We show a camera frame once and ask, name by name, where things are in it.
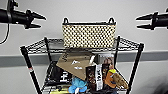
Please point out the large tan cardboard box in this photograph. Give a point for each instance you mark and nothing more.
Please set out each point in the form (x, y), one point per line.
(74, 63)

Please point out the black bag white print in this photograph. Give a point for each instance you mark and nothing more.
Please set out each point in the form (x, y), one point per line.
(58, 76)

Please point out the blue plush toy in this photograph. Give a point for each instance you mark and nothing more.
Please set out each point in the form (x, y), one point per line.
(77, 86)

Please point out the tall black white printed boxes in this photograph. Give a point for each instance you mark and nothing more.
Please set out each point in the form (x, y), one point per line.
(98, 75)

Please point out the pale woven basket dark spots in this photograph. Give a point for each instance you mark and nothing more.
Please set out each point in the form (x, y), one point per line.
(88, 35)

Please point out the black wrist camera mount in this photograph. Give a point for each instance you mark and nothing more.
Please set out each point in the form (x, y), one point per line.
(12, 4)

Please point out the orange brown plush toy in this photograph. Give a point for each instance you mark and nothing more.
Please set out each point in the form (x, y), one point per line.
(115, 79)

